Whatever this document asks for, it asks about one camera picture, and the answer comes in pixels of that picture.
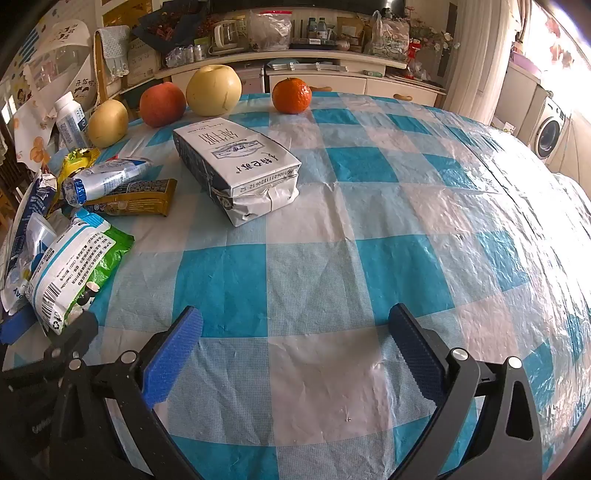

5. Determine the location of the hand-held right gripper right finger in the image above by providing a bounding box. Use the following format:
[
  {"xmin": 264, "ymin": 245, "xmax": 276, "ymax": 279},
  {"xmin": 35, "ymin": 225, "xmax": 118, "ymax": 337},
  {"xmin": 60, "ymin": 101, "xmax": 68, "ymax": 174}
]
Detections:
[{"xmin": 388, "ymin": 302, "xmax": 544, "ymax": 480}]

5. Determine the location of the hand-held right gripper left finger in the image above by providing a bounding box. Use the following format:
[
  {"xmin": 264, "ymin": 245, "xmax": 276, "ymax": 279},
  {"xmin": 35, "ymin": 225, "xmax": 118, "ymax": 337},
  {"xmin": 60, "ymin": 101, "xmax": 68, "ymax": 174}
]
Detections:
[{"xmin": 50, "ymin": 305, "xmax": 204, "ymax": 480}]

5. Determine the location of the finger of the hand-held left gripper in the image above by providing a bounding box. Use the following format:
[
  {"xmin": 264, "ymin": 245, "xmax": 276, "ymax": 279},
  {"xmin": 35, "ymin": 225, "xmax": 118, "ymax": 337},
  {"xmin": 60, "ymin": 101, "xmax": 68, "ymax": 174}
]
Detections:
[
  {"xmin": 41, "ymin": 311, "xmax": 100, "ymax": 371},
  {"xmin": 0, "ymin": 307, "xmax": 36, "ymax": 345}
]

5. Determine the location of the green white snack bag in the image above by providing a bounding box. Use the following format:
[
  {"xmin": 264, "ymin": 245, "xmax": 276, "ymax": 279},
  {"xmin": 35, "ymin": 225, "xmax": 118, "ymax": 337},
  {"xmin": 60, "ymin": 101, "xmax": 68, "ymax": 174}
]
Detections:
[{"xmin": 25, "ymin": 208, "xmax": 136, "ymax": 336}]

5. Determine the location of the crushed white milk carton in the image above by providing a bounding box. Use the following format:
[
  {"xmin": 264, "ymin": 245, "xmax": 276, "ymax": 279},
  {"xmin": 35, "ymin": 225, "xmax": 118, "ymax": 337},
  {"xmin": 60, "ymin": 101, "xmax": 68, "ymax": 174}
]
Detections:
[{"xmin": 172, "ymin": 117, "xmax": 303, "ymax": 228}]

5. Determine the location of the blue white flattened carton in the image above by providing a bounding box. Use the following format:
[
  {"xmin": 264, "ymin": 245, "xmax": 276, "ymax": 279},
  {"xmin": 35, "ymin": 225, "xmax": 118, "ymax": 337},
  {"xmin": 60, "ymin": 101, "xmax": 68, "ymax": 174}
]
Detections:
[{"xmin": 0, "ymin": 172, "xmax": 59, "ymax": 315}]

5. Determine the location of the blue checkered tablecloth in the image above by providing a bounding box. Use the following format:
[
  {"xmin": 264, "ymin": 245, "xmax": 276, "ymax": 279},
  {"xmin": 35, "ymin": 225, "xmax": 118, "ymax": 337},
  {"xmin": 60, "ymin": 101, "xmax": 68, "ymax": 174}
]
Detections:
[{"xmin": 0, "ymin": 90, "xmax": 591, "ymax": 480}]

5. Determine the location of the brown gold snack wrapper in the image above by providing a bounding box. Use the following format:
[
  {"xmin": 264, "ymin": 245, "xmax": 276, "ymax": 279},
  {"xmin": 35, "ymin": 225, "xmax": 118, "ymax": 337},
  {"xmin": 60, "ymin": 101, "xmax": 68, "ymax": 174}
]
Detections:
[{"xmin": 83, "ymin": 178, "xmax": 179, "ymax": 218}]

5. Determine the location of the crushed white blue plastic bottle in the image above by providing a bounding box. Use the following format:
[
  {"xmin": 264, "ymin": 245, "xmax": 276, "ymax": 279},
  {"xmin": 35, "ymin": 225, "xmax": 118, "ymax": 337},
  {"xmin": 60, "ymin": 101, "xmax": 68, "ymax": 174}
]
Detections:
[{"xmin": 62, "ymin": 157, "xmax": 153, "ymax": 206}]

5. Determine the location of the crumpled yellow wrapper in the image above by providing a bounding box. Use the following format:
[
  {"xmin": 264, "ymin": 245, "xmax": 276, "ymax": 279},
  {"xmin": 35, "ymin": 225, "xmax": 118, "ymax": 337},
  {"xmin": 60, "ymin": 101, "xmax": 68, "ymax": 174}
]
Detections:
[{"xmin": 55, "ymin": 147, "xmax": 101, "ymax": 186}]

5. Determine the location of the orange print table cover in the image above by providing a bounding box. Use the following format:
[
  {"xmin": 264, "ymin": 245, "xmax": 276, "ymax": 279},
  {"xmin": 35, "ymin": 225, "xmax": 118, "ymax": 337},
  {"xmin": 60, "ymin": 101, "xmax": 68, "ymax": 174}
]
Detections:
[{"xmin": 8, "ymin": 92, "xmax": 62, "ymax": 172}]

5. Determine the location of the small yellow pear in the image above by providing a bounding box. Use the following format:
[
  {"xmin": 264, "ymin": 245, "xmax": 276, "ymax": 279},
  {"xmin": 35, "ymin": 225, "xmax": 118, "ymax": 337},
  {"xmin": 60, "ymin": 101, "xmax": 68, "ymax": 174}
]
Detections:
[{"xmin": 87, "ymin": 99, "xmax": 129, "ymax": 149}]

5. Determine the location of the red apple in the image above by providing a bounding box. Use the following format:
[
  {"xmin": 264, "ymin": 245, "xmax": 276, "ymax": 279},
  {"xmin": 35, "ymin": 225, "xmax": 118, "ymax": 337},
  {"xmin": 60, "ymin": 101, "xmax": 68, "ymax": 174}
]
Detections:
[{"xmin": 139, "ymin": 82, "xmax": 187, "ymax": 128}]

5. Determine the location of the white washing machine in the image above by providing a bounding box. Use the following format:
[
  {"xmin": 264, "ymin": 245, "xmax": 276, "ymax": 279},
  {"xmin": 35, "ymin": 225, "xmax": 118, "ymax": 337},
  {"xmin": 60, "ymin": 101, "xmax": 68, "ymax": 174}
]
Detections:
[{"xmin": 530, "ymin": 94, "xmax": 570, "ymax": 163}]

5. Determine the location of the large yellow pear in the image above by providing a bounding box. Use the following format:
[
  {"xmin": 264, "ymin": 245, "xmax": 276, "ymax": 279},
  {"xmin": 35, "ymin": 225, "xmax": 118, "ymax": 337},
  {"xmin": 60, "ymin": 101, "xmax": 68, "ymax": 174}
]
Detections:
[{"xmin": 185, "ymin": 65, "xmax": 243, "ymax": 117}]

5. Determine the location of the white mesh food cover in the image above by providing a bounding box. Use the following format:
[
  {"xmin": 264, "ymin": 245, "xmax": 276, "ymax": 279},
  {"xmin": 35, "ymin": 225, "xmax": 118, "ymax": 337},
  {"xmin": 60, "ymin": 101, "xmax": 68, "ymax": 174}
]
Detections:
[{"xmin": 27, "ymin": 20, "xmax": 96, "ymax": 108}]

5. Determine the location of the light wooden chair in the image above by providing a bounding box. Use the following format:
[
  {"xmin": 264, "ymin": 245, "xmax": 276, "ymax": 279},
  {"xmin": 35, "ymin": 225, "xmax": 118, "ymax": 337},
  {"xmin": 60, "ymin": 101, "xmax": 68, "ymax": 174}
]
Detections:
[{"xmin": 94, "ymin": 25, "xmax": 133, "ymax": 108}]

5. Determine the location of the orange tangerine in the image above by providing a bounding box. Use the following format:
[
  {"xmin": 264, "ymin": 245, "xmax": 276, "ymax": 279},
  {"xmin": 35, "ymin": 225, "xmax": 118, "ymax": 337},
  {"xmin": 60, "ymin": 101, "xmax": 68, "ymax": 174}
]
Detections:
[{"xmin": 271, "ymin": 77, "xmax": 313, "ymax": 115}]

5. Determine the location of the cream low cabinet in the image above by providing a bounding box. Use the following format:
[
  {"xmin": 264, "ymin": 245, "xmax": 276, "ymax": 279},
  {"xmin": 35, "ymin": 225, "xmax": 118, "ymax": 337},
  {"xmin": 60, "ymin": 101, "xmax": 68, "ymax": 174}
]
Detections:
[{"xmin": 154, "ymin": 47, "xmax": 447, "ymax": 110}]

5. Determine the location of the red figurine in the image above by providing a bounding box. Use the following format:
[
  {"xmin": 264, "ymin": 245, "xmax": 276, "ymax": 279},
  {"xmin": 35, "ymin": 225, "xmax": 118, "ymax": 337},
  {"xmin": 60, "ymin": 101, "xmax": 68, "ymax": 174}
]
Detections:
[{"xmin": 405, "ymin": 39, "xmax": 422, "ymax": 78}]

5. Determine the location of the white curtain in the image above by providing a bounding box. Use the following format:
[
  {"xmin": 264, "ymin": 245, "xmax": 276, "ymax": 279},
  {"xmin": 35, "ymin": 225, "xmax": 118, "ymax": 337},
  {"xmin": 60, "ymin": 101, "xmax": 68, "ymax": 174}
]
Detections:
[{"xmin": 445, "ymin": 0, "xmax": 514, "ymax": 126}]

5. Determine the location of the plastic bag of goods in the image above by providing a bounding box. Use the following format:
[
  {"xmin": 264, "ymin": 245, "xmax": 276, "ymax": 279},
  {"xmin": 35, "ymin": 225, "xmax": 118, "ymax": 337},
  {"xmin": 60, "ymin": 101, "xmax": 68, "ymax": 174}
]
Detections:
[{"xmin": 364, "ymin": 11, "xmax": 411, "ymax": 59}]

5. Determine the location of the white electric kettle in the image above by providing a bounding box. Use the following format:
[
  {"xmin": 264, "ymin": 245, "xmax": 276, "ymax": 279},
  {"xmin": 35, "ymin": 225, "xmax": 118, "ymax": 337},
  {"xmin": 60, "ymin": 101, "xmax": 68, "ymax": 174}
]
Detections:
[{"xmin": 209, "ymin": 19, "xmax": 246, "ymax": 56}]

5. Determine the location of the dark flower bouquet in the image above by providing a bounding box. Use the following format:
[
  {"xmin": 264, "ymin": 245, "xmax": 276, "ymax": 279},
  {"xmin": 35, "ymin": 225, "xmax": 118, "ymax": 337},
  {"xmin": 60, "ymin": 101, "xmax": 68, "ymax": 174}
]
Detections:
[{"xmin": 131, "ymin": 8, "xmax": 213, "ymax": 48}]

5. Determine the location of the clear plastic bag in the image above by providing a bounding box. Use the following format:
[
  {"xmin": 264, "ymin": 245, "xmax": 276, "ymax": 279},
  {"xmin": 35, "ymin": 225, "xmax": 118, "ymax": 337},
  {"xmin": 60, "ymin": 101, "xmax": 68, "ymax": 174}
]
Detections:
[{"xmin": 246, "ymin": 10, "xmax": 293, "ymax": 52}]

